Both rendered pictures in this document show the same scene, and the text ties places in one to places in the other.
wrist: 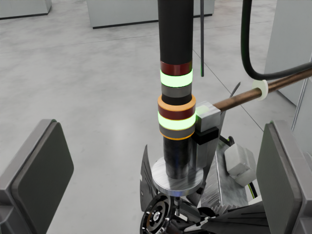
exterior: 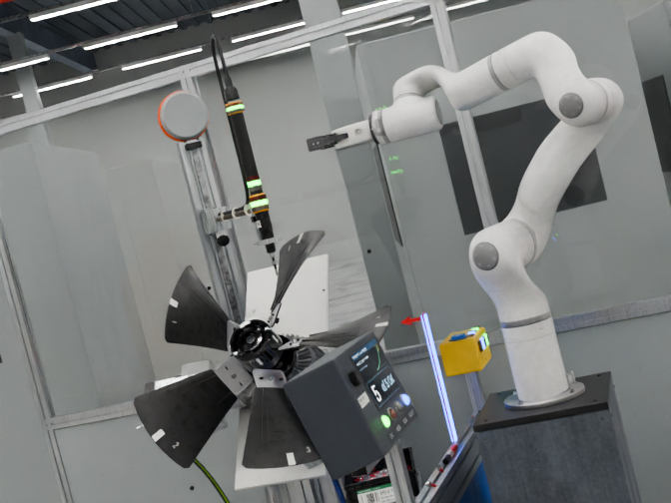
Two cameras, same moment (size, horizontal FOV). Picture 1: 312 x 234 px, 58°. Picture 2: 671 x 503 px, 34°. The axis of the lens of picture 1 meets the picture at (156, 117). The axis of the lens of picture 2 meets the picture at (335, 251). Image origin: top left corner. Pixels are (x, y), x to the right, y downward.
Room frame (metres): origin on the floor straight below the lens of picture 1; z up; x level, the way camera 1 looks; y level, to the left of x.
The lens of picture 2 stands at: (-0.41, 2.65, 1.53)
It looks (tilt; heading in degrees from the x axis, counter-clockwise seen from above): 3 degrees down; 281
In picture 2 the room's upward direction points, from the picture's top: 14 degrees counter-clockwise
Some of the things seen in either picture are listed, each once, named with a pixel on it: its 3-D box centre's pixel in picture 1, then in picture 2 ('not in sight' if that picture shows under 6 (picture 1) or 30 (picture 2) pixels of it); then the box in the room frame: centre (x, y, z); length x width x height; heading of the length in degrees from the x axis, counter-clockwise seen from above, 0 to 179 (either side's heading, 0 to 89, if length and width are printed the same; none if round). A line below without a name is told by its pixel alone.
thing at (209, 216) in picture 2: not in sight; (216, 220); (0.56, -0.58, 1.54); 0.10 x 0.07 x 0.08; 117
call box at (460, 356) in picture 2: not in sight; (466, 353); (-0.12, -0.27, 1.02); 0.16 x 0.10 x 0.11; 82
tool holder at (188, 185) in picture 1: (183, 147); (263, 225); (0.28, -0.03, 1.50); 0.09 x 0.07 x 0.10; 117
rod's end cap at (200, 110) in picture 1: (200, 114); not in sight; (0.29, -0.06, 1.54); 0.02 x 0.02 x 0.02; 27
